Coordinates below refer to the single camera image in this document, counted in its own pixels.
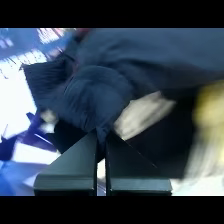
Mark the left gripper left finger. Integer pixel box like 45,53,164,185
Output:
33,129,99,197

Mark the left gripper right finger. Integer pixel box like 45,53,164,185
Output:
105,130,173,197

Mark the dark blue garment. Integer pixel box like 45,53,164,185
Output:
21,27,224,141

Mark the black garment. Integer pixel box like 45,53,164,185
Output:
53,87,201,179

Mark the cream garment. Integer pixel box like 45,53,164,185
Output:
113,90,177,141

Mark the yellow garment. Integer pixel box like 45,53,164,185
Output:
183,79,224,183

